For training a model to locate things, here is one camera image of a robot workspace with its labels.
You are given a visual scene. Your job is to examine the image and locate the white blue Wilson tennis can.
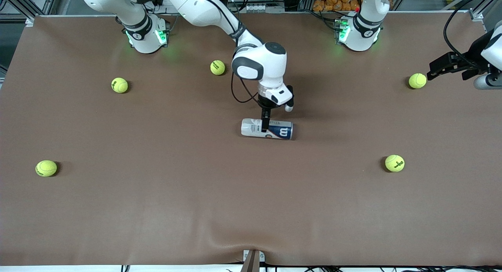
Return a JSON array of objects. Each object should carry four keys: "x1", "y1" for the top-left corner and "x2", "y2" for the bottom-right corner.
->
[{"x1": 241, "y1": 118, "x2": 294, "y2": 140}]

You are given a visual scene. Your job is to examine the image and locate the white terminal strip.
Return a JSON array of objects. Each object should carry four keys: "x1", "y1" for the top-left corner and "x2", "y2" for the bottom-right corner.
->
[{"x1": 241, "y1": 4, "x2": 285, "y2": 13}]

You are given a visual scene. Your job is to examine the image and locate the orange round items pile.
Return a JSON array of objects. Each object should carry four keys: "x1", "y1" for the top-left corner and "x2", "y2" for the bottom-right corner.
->
[{"x1": 313, "y1": 0, "x2": 360, "y2": 12}]

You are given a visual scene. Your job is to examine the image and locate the brown table mat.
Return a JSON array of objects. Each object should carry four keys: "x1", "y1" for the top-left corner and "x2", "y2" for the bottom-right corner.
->
[{"x1": 0, "y1": 13, "x2": 502, "y2": 267}]

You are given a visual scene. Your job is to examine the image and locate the metal table edge clamp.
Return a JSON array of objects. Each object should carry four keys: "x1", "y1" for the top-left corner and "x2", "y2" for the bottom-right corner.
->
[{"x1": 243, "y1": 249, "x2": 266, "y2": 272}]

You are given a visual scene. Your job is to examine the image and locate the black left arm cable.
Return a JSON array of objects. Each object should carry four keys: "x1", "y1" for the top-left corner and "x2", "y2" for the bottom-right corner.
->
[{"x1": 443, "y1": 0, "x2": 502, "y2": 69}]

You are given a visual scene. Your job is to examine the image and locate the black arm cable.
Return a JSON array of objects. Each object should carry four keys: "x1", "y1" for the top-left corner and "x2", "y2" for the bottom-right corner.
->
[
  {"x1": 443, "y1": 0, "x2": 502, "y2": 69},
  {"x1": 173, "y1": 0, "x2": 262, "y2": 105}
]

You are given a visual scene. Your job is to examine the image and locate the aluminium frame strut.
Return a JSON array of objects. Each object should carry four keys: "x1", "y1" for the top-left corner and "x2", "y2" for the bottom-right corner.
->
[
  {"x1": 469, "y1": 0, "x2": 502, "y2": 22},
  {"x1": 0, "y1": 0, "x2": 59, "y2": 25}
]

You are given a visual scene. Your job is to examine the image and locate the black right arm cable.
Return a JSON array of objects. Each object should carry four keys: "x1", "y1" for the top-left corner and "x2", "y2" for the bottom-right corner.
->
[{"x1": 173, "y1": 0, "x2": 262, "y2": 105}]

